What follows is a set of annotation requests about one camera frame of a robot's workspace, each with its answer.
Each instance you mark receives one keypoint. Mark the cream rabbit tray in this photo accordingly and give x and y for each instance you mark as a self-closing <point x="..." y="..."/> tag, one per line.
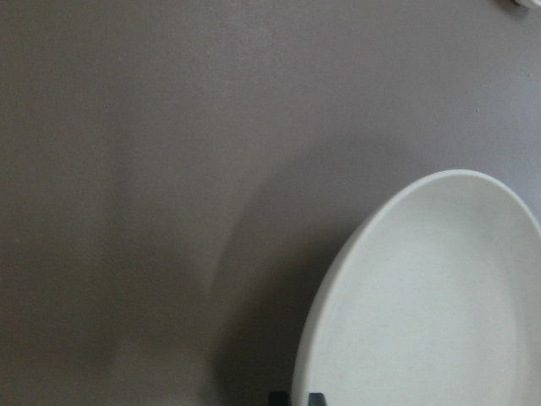
<point x="528" y="3"/>

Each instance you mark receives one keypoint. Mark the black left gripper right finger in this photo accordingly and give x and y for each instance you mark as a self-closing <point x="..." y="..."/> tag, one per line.
<point x="316" y="399"/>

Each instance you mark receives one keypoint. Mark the cream round plate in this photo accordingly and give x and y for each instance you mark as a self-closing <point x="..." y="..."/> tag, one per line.
<point x="434" y="300"/>

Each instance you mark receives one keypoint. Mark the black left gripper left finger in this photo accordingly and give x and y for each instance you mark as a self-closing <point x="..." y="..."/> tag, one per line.
<point x="279" y="398"/>

